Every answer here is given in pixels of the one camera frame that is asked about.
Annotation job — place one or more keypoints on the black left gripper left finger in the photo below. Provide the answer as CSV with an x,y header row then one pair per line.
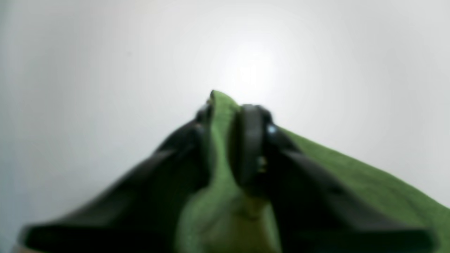
x,y
139,213

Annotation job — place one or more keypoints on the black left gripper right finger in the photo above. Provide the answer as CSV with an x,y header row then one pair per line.
x,y
314,211

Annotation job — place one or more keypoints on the green t-shirt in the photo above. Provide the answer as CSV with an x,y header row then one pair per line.
x,y
222,218

